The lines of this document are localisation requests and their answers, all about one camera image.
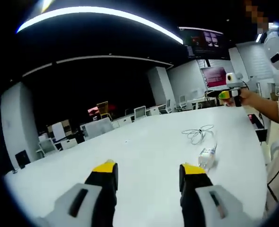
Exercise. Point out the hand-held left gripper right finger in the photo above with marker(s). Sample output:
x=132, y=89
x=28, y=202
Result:
x=205, y=203

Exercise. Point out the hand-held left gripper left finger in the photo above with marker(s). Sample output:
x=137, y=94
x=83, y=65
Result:
x=85, y=203

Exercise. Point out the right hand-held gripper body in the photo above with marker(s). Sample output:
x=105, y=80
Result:
x=233, y=81

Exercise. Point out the white charger adapter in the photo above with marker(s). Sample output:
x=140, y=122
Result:
x=206, y=158

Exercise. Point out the white desk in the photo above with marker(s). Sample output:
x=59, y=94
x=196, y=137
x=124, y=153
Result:
x=139, y=146

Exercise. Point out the person's right hand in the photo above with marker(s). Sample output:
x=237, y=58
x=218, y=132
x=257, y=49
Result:
x=245, y=97

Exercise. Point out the monitor with pink screen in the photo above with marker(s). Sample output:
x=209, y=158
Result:
x=214, y=76

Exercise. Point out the black box with red lights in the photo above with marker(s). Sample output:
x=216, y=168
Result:
x=258, y=128

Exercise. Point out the large dark monitor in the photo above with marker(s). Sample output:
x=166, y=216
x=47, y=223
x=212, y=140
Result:
x=205, y=42

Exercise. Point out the white worn chest device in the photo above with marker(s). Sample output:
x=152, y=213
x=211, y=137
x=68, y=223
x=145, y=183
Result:
x=275, y=49

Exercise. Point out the white office chair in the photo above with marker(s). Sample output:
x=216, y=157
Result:
x=47, y=146
x=140, y=113
x=99, y=127

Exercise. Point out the small black flat screen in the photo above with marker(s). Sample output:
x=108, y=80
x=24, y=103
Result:
x=22, y=159

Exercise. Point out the yellow chair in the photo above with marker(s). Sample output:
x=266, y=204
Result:
x=103, y=108

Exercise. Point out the thin curved ceiling light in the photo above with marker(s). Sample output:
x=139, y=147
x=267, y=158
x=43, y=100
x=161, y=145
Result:
x=99, y=58

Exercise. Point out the long curved ceiling light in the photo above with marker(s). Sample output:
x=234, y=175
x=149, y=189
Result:
x=101, y=11

